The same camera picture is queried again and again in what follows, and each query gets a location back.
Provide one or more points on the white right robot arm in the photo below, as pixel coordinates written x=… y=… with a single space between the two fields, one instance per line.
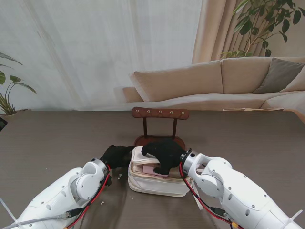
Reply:
x=233 y=190

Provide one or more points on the cream handbag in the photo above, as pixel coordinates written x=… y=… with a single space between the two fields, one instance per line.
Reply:
x=155 y=187

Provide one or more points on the dark green leafy plant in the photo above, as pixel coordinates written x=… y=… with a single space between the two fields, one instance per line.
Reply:
x=245 y=26

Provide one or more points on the white sheer curtain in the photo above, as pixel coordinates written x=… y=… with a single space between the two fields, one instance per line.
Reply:
x=95 y=47

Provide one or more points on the dark wooden jewelry stand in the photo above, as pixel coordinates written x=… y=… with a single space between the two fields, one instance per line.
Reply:
x=159 y=112

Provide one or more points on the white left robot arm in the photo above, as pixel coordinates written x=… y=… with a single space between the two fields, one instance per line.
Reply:
x=59 y=198

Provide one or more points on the grey cushion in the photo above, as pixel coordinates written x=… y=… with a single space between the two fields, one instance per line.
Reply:
x=278 y=76

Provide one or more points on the pink floral jewelry box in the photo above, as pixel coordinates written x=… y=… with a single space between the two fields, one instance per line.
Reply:
x=150 y=169

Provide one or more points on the large leaf green plant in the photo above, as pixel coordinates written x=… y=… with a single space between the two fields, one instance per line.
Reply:
x=16 y=79

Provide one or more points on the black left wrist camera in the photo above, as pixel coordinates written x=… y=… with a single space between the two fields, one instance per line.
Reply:
x=108 y=181

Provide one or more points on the beige curtain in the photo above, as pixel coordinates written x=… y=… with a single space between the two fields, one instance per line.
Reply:
x=214 y=35

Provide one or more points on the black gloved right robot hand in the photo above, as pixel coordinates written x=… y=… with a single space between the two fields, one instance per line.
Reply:
x=166 y=152

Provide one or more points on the black flat screen device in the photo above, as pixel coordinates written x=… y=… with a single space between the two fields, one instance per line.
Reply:
x=2 y=124

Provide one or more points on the beige sofa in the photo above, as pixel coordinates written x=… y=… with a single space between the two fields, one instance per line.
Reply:
x=190 y=81

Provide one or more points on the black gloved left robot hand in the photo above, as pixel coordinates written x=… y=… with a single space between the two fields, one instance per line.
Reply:
x=116 y=155

